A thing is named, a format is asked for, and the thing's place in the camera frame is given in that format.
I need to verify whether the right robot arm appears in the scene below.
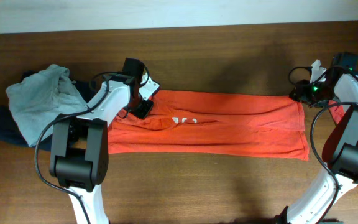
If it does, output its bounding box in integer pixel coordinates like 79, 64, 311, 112
273, 52, 358, 224

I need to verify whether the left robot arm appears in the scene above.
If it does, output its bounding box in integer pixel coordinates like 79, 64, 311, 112
49, 58, 160, 223

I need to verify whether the orange soccer t-shirt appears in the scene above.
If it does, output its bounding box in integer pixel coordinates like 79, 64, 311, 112
108, 90, 309, 161

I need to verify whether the folded navy garment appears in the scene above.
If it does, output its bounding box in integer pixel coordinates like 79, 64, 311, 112
0, 80, 96, 147

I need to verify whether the folded grey shirt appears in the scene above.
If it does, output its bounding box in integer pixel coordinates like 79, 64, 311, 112
6, 64, 86, 146

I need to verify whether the left black cable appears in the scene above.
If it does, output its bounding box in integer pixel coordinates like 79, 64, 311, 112
34, 64, 151, 224

